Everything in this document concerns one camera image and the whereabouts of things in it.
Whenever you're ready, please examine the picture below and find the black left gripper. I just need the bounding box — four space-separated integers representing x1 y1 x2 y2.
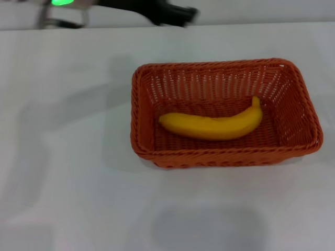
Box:
94 0 201 28

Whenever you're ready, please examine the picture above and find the yellow banana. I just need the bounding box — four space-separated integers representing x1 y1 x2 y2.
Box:
158 96 264 141

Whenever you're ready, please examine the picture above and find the orange woven plastic basket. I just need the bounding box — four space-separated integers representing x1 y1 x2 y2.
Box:
130 58 325 169

